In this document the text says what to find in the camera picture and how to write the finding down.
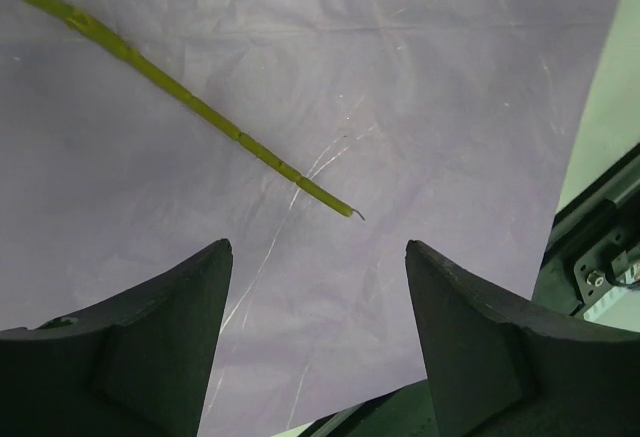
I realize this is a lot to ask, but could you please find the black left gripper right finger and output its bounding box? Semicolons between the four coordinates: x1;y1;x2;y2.
405;240;639;436

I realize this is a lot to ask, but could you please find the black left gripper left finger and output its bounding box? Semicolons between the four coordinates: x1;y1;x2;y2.
1;239;233;436

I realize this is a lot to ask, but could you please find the pink and purple wrapping paper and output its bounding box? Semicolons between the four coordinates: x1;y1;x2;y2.
1;0;619;436

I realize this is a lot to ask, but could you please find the yellow and pink flower bunch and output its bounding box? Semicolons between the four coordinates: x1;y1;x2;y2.
22;0;360;217

